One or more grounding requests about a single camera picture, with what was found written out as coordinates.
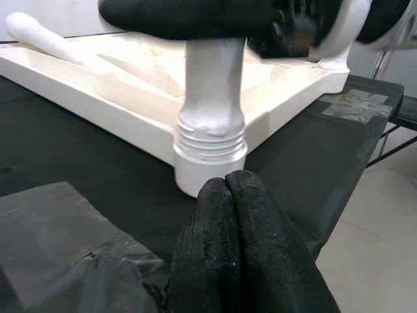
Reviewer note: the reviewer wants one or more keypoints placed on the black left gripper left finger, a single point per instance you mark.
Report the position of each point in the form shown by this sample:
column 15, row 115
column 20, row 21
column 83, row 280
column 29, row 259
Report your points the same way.
column 208, row 254

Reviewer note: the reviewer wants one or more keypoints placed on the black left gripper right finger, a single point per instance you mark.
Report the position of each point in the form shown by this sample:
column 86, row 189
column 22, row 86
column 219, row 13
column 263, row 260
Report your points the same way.
column 277, row 261

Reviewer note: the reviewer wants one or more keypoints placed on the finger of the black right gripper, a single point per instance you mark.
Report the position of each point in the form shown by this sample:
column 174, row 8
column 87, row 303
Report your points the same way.
column 189, row 16

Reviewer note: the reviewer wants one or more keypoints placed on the white plastic children table top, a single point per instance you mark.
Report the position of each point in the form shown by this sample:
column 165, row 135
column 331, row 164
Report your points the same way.
column 97, row 107

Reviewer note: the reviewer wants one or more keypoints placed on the clear tape patch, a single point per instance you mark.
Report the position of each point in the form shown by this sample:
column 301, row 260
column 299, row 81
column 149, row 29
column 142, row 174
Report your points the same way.
column 65, row 244
column 358, row 106

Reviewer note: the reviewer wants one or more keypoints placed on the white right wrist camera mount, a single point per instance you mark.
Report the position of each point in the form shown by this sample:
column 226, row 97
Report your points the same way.
column 339, row 26

